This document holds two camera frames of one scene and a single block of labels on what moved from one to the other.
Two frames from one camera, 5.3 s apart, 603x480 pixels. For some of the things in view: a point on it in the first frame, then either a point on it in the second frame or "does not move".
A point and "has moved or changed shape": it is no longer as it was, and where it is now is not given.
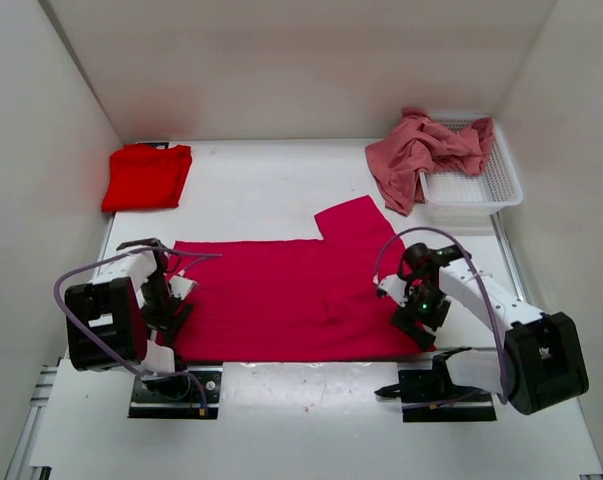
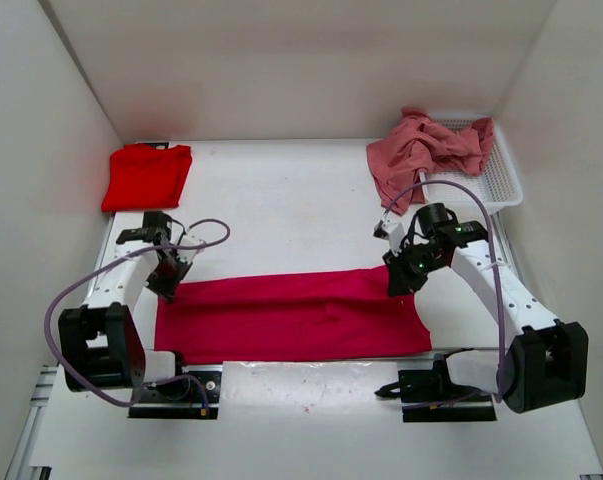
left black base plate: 194,394 does not move
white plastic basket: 460,193 does not move
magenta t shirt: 296,301 has moved or changed shape
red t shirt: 143,177 does not move
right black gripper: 413,325 to 401,279
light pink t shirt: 419,145 does not move
